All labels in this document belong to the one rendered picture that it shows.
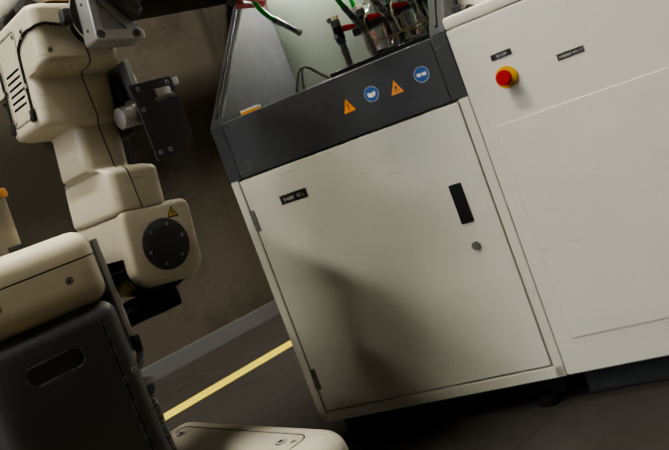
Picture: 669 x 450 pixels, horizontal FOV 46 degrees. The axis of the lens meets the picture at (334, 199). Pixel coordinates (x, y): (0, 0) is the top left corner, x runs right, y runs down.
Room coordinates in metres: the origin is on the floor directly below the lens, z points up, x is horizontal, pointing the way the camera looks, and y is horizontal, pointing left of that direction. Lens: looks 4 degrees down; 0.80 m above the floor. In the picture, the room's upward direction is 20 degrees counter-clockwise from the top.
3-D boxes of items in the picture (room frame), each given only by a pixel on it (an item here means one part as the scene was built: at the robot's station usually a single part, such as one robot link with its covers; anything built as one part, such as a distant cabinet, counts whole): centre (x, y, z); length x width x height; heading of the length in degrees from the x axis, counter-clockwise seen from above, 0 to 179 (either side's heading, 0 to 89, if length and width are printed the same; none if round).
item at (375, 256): (2.02, -0.06, 0.44); 0.65 x 0.02 x 0.68; 65
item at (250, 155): (2.04, -0.07, 0.87); 0.62 x 0.04 x 0.16; 65
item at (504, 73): (1.81, -0.46, 0.80); 0.05 x 0.04 x 0.05; 65
